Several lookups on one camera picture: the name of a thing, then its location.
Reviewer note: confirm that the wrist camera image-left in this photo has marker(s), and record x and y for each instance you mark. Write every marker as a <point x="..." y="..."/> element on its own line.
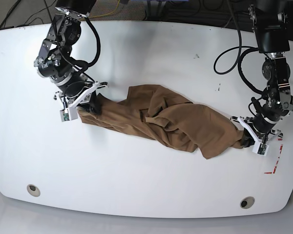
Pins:
<point x="68" y="114"/>

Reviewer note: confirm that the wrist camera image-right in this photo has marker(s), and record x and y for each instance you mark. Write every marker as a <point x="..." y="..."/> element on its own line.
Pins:
<point x="260" y="148"/>

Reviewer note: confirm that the grey table grommet left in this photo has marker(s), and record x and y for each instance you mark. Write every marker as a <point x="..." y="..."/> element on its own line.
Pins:
<point x="33" y="190"/>

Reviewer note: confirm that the brown t-shirt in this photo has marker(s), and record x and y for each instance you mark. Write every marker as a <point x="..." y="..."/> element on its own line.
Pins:
<point x="158" y="113"/>

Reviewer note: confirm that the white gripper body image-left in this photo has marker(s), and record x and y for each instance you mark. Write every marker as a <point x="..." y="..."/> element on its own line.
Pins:
<point x="73" y="87"/>

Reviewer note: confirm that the grey table grommet right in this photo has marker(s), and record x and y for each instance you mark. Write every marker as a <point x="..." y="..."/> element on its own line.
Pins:
<point x="247" y="202"/>

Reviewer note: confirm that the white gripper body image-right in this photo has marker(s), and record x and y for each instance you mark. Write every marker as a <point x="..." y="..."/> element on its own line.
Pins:
<point x="261" y="126"/>

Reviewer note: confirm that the red tape rectangle marking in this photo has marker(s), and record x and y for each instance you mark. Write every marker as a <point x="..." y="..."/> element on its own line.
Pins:
<point x="273" y="156"/>

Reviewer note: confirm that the grey table grommet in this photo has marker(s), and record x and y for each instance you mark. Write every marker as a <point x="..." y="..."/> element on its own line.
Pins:
<point x="33" y="190"/>
<point x="247" y="202"/>

